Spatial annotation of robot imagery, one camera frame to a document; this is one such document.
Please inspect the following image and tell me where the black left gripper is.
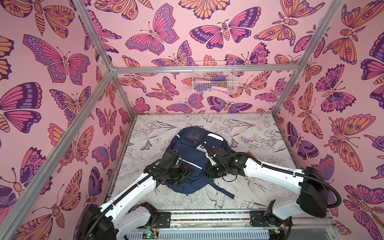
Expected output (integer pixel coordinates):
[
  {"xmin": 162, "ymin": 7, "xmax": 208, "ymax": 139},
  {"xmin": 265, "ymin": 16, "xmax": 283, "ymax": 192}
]
[{"xmin": 165, "ymin": 162, "xmax": 195, "ymax": 186}]

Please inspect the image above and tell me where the clear pen with red cap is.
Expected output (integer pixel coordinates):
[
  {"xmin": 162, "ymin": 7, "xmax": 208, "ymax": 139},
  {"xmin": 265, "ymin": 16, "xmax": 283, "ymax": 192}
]
[{"xmin": 242, "ymin": 138, "xmax": 262, "ymax": 148}]

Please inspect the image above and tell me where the navy blue student backpack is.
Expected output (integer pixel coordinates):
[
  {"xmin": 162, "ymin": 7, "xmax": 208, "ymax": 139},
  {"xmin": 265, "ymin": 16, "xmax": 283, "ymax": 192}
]
[{"xmin": 165, "ymin": 127, "xmax": 235, "ymax": 199}]

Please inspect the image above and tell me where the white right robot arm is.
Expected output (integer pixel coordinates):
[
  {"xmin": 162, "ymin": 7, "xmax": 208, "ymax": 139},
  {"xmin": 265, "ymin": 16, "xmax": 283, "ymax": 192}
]
[{"xmin": 206, "ymin": 147, "xmax": 342, "ymax": 221}]

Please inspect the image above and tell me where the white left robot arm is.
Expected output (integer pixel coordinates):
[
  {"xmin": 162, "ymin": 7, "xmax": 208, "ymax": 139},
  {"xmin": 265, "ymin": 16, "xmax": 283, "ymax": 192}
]
[{"xmin": 75, "ymin": 150, "xmax": 190, "ymax": 240}]

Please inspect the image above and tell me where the green controller board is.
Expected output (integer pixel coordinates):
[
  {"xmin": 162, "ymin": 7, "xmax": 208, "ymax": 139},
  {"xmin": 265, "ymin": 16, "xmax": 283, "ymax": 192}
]
[{"xmin": 142, "ymin": 231, "xmax": 159, "ymax": 240}]

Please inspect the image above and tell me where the white wire wall basket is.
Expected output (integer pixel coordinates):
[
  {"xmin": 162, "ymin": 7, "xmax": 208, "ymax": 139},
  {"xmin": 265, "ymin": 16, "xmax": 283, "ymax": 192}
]
[{"xmin": 191, "ymin": 61, "xmax": 239, "ymax": 94}]

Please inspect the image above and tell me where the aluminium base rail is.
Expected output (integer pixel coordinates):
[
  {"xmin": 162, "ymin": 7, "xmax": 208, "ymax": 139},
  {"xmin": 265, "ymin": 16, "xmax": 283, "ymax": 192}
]
[{"xmin": 80, "ymin": 208, "xmax": 340, "ymax": 240}]

